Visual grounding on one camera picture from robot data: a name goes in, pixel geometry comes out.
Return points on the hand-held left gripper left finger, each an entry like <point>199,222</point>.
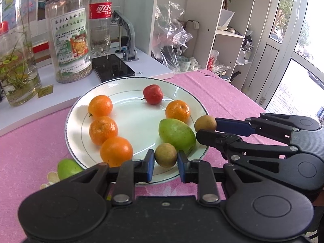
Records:
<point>150,167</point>

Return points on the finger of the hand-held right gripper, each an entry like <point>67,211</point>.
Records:
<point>217,139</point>
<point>235,126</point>

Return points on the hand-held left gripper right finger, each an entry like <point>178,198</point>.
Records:
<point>181,167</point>

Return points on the brown longan fruit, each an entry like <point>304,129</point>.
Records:
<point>165,155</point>
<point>205,123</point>

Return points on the large green jujube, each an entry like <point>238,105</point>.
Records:
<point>177,134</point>

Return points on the large orange mandarin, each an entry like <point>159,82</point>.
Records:
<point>116,151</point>

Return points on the white round plate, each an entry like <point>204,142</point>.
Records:
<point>134,121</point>

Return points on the red hawthorn fruit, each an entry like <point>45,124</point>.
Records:
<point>152,94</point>

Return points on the pink floral tablecloth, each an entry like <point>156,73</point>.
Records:
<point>227,98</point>

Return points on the plastic bag with red contents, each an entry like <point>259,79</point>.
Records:
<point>214,62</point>

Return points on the patterned paper cup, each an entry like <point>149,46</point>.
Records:
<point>183,63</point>

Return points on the glass balcony door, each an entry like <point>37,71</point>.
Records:
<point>291,55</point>

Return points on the white square plant pot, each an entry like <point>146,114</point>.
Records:
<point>226,20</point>

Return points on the black smartphone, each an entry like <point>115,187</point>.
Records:
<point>111,67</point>

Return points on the clear crumpled plastic bag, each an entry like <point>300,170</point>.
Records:
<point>172,30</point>

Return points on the white side desk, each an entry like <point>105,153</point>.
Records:
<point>63,91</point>

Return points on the white shelf unit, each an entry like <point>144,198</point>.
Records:
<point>202,5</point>

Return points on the small yellow card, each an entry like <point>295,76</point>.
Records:
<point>45,91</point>

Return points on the labelled clear jar black lid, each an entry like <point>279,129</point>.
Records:
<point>69,35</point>

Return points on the cola bottle red cap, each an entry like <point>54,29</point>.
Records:
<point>101,17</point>

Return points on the clear jar with water plant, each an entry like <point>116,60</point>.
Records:
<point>17,76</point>

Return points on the grey metal bracket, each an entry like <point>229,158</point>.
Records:
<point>130,35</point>

